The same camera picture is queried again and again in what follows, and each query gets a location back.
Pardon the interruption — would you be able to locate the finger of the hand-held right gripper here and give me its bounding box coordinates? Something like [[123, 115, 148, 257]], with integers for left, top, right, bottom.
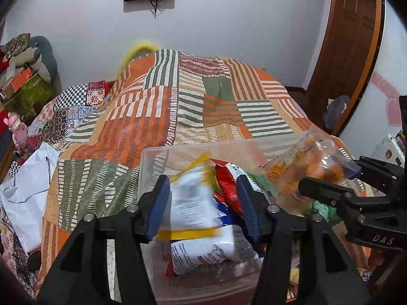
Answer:
[[298, 177, 360, 212], [351, 156, 407, 197]]

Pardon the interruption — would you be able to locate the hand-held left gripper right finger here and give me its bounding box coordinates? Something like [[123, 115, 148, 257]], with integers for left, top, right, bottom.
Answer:
[[236, 173, 374, 305]]

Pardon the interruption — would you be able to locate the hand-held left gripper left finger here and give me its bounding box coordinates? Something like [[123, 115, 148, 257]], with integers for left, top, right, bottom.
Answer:
[[36, 175, 170, 305]]

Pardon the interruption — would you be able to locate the clear bag of orange crackers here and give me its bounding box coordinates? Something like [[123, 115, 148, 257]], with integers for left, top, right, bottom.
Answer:
[[264, 125, 353, 217]]

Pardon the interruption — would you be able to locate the red snack packet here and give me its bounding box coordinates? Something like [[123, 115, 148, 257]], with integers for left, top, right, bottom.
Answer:
[[210, 159, 264, 217]]

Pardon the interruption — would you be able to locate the white yellow snack packet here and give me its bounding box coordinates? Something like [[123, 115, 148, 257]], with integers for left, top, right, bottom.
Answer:
[[157, 154, 229, 240]]

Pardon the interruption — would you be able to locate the clear plastic container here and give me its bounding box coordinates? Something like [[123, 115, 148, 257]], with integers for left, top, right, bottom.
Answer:
[[137, 130, 322, 305]]

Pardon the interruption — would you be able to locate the white blue snack packet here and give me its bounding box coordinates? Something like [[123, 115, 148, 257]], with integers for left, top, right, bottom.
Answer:
[[165, 225, 259, 277]]

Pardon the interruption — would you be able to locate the white stickered appliance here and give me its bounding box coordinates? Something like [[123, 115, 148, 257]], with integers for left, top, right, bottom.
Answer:
[[370, 132, 407, 167]]

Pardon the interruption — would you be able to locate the green snack packet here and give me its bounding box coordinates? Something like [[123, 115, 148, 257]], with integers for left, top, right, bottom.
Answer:
[[310, 199, 341, 226]]

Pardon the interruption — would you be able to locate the small purple snack packet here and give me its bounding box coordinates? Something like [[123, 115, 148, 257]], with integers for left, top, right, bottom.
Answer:
[[358, 268, 376, 285]]

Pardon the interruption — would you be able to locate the grey purple cap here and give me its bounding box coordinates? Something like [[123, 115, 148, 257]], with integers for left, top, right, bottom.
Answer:
[[323, 95, 350, 134]]

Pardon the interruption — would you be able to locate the clear bag of golden pastry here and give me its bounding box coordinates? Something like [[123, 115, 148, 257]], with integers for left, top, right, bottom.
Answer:
[[288, 265, 301, 288]]

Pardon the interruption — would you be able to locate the striped orange patchwork quilt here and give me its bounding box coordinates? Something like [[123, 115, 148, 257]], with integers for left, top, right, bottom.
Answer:
[[35, 49, 372, 305]]

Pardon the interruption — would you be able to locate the white cloth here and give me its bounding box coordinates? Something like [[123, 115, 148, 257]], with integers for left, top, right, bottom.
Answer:
[[0, 141, 61, 255]]

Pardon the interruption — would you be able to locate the wooden door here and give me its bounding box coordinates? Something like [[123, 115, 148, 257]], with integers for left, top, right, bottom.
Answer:
[[307, 0, 380, 134]]

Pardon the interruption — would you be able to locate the floral checkered patchwork blanket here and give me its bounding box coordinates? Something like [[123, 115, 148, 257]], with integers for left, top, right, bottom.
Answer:
[[0, 81, 110, 296]]

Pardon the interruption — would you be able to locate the pink plush toy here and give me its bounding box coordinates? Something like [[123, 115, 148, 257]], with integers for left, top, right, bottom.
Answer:
[[5, 112, 31, 150]]

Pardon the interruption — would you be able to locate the orange cardboard box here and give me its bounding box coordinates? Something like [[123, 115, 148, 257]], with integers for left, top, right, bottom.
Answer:
[[0, 67, 34, 96]]

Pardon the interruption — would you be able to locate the beige stuffed toy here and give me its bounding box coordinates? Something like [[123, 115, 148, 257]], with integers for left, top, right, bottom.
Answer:
[[9, 47, 53, 81]]

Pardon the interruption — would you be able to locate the camouflage cloth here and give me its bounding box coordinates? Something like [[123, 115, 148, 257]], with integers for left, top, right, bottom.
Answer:
[[0, 33, 31, 54]]

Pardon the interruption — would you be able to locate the pink wall decal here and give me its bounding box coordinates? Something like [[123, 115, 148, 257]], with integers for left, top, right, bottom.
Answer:
[[370, 71, 402, 127]]

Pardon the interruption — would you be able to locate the black monitor cable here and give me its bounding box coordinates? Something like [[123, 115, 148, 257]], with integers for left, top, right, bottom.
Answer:
[[149, 0, 165, 17]]

